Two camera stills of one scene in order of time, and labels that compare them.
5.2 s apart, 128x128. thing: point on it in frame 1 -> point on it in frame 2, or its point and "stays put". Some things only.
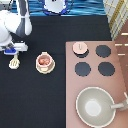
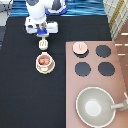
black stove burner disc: x=82 y=69 stays put
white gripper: x=14 y=47 -> x=41 y=29
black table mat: x=29 y=98 stays put
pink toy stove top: x=89 y=64 stays put
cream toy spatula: x=14 y=63 -> x=43 y=44
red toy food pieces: x=43 y=61 stays put
